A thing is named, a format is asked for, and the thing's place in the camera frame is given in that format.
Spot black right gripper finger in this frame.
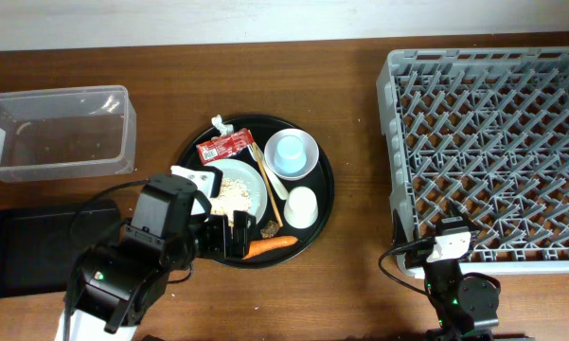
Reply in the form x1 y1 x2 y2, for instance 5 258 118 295
448 201 478 232
392 209 406 247

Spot rice leftovers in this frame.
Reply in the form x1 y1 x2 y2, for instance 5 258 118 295
209 177 253 227

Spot pale grey plate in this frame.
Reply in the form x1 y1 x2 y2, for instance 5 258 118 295
208 159 269 221

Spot white cup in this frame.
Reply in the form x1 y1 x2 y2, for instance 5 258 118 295
284 187 319 229

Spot red snack wrapper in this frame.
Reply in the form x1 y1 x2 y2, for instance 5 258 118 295
196 128 255 165

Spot light blue cup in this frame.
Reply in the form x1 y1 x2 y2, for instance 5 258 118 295
274 135 307 174

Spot white tissue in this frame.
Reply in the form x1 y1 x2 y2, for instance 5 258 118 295
211 115 234 136

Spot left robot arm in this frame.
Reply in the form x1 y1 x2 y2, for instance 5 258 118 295
56 174 256 340

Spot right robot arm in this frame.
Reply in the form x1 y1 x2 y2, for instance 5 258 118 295
385 202 501 340

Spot grey dishwasher rack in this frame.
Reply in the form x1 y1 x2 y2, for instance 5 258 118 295
376 46 569 275

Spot orange carrot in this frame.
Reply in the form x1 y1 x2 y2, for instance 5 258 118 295
244 236 298 260

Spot brown food scrap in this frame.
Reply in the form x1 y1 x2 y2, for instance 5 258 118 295
260 221 280 239

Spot wooden chopstick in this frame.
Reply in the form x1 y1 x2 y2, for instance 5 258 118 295
252 142 283 228

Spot round black tray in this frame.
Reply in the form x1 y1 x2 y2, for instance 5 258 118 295
175 115 335 269

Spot white plastic fork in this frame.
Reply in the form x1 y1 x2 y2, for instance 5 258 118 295
250 143 289 201

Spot white bowl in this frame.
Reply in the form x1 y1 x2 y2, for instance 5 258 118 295
264 128 320 181

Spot clear plastic bin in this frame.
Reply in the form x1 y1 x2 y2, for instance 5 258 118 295
0 85 136 183

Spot black rectangular tray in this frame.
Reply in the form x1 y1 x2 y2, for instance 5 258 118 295
0 199 122 300

